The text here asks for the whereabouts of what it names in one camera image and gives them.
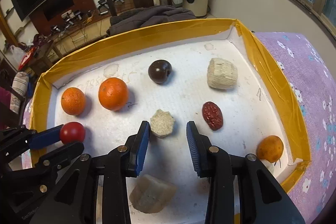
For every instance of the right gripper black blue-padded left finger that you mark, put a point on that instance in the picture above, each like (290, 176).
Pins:
(74, 197)

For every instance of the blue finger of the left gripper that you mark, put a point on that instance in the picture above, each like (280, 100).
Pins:
(45, 138)

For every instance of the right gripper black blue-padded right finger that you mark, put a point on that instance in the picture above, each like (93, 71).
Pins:
(262, 199)

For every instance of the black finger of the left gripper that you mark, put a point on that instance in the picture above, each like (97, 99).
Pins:
(56, 160)

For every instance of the red cherry tomato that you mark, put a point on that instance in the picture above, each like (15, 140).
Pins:
(72, 131)

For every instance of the small orange tangerine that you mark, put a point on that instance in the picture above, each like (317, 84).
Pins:
(73, 101)

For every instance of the large orange tangerine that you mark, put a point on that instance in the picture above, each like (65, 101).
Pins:
(270, 149)

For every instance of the round beige sugarcane slice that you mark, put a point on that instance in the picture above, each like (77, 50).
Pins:
(151, 195)

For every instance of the red jujube date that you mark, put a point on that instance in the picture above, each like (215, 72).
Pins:
(212, 115)

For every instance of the dark purple plum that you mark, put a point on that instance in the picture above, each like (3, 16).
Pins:
(159, 71)

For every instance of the large beige sugarcane chunk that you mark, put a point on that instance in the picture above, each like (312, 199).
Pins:
(221, 74)

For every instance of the wooden tv cabinet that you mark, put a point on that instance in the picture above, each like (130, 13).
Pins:
(65, 26)

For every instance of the purple floral tablecloth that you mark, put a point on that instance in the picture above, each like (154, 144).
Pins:
(307, 108)

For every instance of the yellow-rimmed white foam tray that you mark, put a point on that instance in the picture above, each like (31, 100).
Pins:
(296, 156)

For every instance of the grey cloth on chair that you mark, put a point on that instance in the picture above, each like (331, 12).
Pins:
(144, 17)

